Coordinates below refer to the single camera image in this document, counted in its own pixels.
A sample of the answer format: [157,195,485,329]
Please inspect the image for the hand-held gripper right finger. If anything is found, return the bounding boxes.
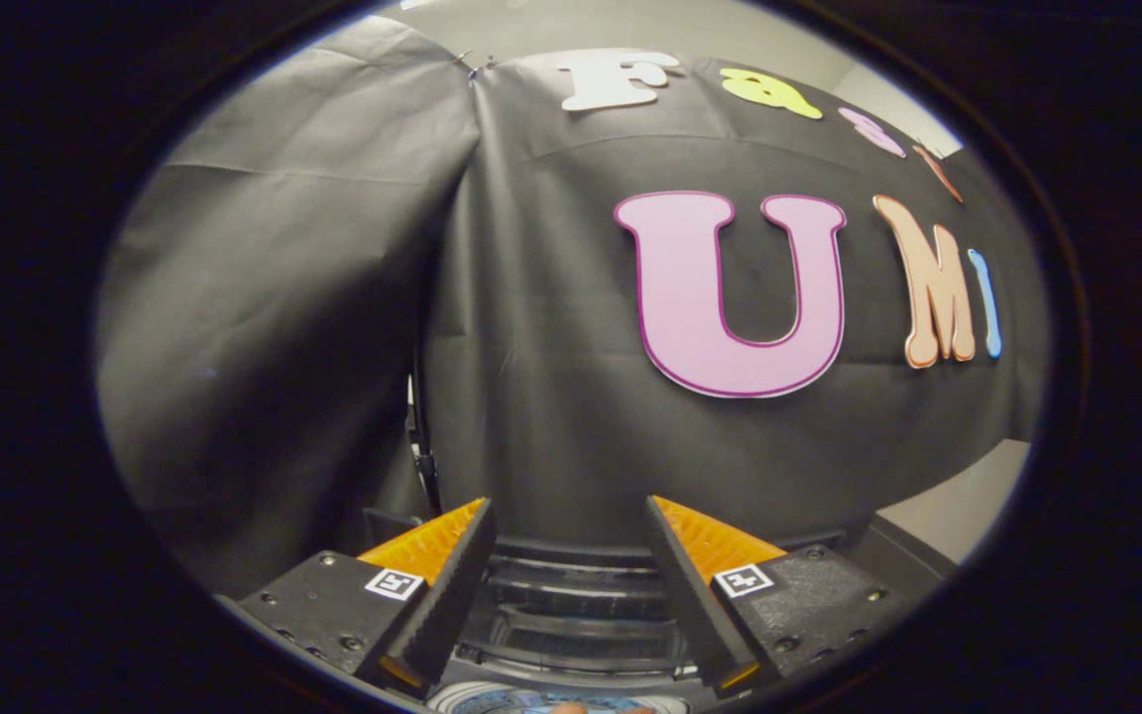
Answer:
[643,494,915,699]

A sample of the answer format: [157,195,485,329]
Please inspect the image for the black backdrop cloth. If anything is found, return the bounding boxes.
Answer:
[95,15,1050,596]

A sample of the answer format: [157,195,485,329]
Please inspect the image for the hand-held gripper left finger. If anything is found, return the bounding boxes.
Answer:
[217,497,497,697]

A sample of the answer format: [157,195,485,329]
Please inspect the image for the black strap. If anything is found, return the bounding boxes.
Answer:
[404,372,441,512]

